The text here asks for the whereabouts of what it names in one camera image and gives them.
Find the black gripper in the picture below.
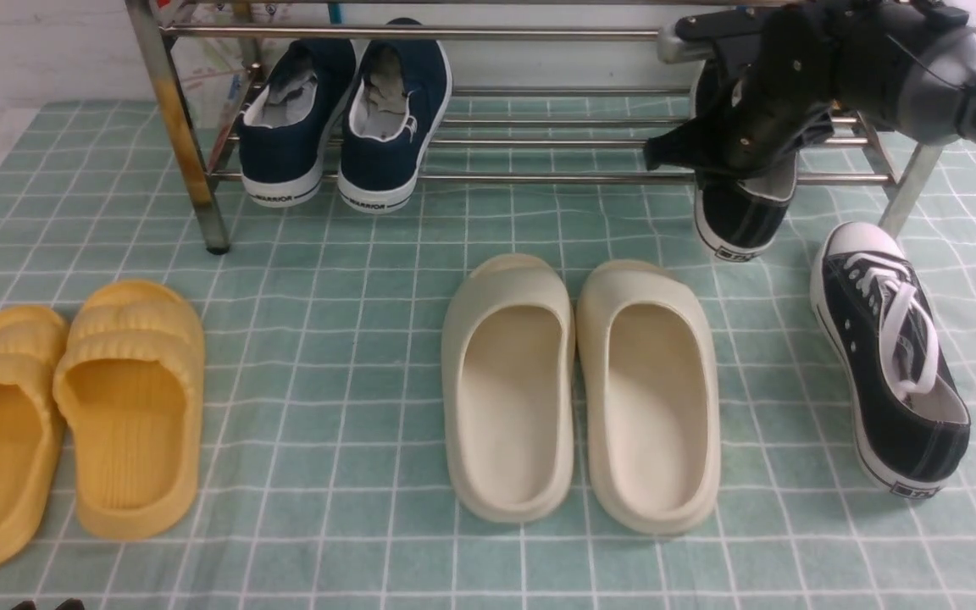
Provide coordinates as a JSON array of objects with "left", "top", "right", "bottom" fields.
[{"left": 643, "top": 1, "right": 905, "bottom": 177}]

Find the black canvas sneaker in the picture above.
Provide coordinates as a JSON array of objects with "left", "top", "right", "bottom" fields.
[
  {"left": 690, "top": 64, "right": 802, "bottom": 263},
  {"left": 810, "top": 223, "right": 972, "bottom": 501}
]

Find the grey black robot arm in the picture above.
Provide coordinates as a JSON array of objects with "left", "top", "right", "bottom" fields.
[{"left": 643, "top": 1, "right": 976, "bottom": 204}]

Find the steel shoe rack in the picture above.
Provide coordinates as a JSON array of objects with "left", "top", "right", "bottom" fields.
[{"left": 127, "top": 1, "right": 942, "bottom": 255}]

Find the right cream slipper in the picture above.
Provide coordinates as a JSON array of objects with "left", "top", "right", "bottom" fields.
[{"left": 576, "top": 259, "right": 721, "bottom": 535}]

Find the cream slipper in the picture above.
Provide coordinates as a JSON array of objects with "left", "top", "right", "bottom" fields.
[
  {"left": 441, "top": 253, "right": 574, "bottom": 524},
  {"left": 576, "top": 259, "right": 721, "bottom": 535}
]

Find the left cream slipper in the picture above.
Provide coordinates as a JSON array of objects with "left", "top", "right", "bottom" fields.
[{"left": 441, "top": 253, "right": 574, "bottom": 524}]

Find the right navy canvas shoe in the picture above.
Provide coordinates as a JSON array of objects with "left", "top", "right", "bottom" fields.
[{"left": 337, "top": 39, "right": 453, "bottom": 214}]

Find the navy canvas shoe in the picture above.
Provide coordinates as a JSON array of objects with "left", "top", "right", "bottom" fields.
[
  {"left": 337, "top": 39, "right": 453, "bottom": 214},
  {"left": 234, "top": 38, "right": 357, "bottom": 208}
]

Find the left navy canvas shoe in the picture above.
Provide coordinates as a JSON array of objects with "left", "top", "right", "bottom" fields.
[{"left": 234, "top": 38, "right": 357, "bottom": 208}]

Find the green checked cloth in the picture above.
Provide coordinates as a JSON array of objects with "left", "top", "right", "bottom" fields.
[{"left": 0, "top": 102, "right": 976, "bottom": 609}]

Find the right yellow slipper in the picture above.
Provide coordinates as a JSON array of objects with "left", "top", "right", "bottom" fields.
[{"left": 52, "top": 279, "right": 206, "bottom": 541}]

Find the yellow slipper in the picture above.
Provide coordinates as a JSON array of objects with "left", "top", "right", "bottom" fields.
[
  {"left": 0, "top": 305, "right": 69, "bottom": 564},
  {"left": 52, "top": 279, "right": 206, "bottom": 541}
]

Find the left yellow slipper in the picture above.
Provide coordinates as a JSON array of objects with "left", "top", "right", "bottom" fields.
[{"left": 0, "top": 305, "right": 69, "bottom": 564}]

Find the black object at bottom edge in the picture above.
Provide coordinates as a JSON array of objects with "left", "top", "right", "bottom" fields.
[{"left": 11, "top": 598, "right": 86, "bottom": 610}]

